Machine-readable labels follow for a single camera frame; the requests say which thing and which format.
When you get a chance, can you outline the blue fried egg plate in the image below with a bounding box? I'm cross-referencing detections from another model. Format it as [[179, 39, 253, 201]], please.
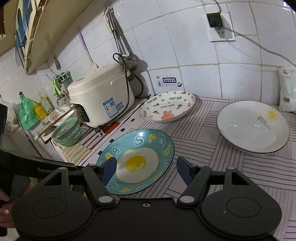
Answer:
[[96, 129, 175, 195]]

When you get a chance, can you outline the person's left hand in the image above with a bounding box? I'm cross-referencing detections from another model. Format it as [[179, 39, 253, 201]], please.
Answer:
[[0, 186, 32, 228]]

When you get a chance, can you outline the striped patterned table mat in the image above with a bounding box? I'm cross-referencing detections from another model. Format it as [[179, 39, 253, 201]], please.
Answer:
[[81, 97, 295, 240]]

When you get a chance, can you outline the green plastic colander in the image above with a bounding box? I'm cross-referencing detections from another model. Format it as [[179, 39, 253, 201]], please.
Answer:
[[51, 117, 81, 147]]

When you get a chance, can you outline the green plastic bag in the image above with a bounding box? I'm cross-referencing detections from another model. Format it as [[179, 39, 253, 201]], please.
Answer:
[[18, 91, 40, 131]]

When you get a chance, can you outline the white sun plate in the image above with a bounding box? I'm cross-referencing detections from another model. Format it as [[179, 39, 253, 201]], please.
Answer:
[[217, 100, 290, 154]]

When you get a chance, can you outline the pink rabbit carrot plate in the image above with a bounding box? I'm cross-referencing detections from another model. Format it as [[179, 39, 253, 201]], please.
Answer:
[[138, 90, 196, 123]]

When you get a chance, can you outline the white rice cooker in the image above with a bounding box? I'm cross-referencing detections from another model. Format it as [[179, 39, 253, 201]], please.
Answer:
[[67, 63, 134, 128]]

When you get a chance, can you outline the white plastic salt bag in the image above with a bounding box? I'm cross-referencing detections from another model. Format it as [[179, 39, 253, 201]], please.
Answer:
[[278, 66, 296, 113]]

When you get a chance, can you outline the wall sticker label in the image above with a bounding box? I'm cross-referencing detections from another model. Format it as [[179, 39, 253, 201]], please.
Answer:
[[157, 77, 183, 87]]

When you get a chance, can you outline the black rice cooker cord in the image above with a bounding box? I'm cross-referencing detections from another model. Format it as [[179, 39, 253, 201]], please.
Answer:
[[112, 52, 144, 110]]

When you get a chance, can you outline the white wall socket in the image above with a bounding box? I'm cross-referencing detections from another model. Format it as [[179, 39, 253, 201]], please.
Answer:
[[203, 4, 236, 42]]

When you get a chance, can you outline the black power cable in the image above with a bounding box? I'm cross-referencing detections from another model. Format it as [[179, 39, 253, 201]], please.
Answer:
[[213, 0, 296, 68]]

